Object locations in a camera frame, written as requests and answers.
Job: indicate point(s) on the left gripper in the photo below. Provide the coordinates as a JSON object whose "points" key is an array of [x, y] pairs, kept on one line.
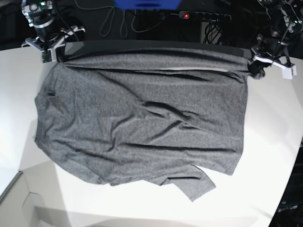
{"points": [[261, 60]]}

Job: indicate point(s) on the grey t-shirt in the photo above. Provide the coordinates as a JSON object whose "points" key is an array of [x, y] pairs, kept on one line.
{"points": [[153, 114]]}

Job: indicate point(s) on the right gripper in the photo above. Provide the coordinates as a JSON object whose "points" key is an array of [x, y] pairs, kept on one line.
{"points": [[54, 49]]}

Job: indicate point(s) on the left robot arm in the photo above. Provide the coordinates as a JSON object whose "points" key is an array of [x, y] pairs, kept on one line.
{"points": [[286, 24]]}

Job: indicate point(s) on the white chair at table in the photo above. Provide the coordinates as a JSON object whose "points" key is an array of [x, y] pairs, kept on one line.
{"points": [[19, 207]]}

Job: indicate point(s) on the blue box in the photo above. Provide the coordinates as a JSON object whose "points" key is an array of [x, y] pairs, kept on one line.
{"points": [[147, 4]]}

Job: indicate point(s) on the black power strip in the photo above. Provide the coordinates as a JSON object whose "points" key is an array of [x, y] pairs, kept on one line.
{"points": [[205, 16]]}

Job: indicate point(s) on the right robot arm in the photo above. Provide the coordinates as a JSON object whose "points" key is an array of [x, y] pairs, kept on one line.
{"points": [[52, 31]]}

